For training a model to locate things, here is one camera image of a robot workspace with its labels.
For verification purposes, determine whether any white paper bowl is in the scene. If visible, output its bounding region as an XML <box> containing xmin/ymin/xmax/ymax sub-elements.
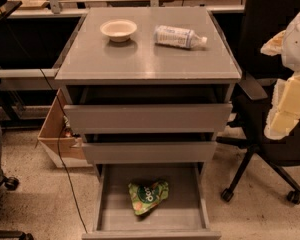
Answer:
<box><xmin>100</xmin><ymin>19</ymin><xmax>137</xmax><ymax>43</ymax></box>

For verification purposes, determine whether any cardboard box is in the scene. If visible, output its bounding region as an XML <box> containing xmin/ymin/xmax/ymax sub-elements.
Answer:
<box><xmin>38</xmin><ymin>89</ymin><xmax>89</xmax><ymax>168</ymax></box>

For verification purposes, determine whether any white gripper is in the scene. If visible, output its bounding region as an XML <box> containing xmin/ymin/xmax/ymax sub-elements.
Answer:
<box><xmin>260</xmin><ymin>12</ymin><xmax>300</xmax><ymax>140</ymax></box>

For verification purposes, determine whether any black floor cable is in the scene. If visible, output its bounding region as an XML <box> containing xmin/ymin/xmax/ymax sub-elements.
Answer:
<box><xmin>0</xmin><ymin>0</ymin><xmax>89</xmax><ymax>234</ymax></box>

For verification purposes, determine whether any black chair caster left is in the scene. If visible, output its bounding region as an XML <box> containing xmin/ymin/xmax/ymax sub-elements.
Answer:
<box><xmin>4</xmin><ymin>177</ymin><xmax>19</xmax><ymax>191</ymax></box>

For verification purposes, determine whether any black office chair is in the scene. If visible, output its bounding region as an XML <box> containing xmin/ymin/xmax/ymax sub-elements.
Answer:
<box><xmin>217</xmin><ymin>0</ymin><xmax>300</xmax><ymax>204</ymax></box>

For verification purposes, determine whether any grey middle drawer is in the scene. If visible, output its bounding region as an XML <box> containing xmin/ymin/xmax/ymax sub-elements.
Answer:
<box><xmin>82</xmin><ymin>133</ymin><xmax>216</xmax><ymax>164</ymax></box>

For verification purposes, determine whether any grey drawer cabinet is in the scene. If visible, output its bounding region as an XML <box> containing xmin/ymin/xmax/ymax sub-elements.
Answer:
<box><xmin>54</xmin><ymin>6</ymin><xmax>243</xmax><ymax>240</ymax></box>

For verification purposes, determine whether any grey drawer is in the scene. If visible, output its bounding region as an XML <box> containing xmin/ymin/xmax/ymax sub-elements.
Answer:
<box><xmin>63</xmin><ymin>85</ymin><xmax>234</xmax><ymax>135</ymax></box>
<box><xmin>82</xmin><ymin>133</ymin><xmax>216</xmax><ymax>164</ymax></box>
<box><xmin>82</xmin><ymin>163</ymin><xmax>221</xmax><ymax>240</ymax></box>

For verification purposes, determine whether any clear plastic water bottle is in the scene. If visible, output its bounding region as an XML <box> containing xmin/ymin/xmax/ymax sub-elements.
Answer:
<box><xmin>154</xmin><ymin>25</ymin><xmax>207</xmax><ymax>49</ymax></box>

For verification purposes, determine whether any green rice chip bag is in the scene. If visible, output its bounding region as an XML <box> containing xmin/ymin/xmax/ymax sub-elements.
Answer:
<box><xmin>128</xmin><ymin>180</ymin><xmax>169</xmax><ymax>216</ymax></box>

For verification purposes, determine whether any grey top drawer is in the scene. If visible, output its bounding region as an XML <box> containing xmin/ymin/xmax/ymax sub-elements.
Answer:
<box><xmin>63</xmin><ymin>85</ymin><xmax>234</xmax><ymax>135</ymax></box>

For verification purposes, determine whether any grey bottom drawer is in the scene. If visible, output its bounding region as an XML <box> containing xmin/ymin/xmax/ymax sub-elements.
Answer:
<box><xmin>82</xmin><ymin>163</ymin><xmax>221</xmax><ymax>240</ymax></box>

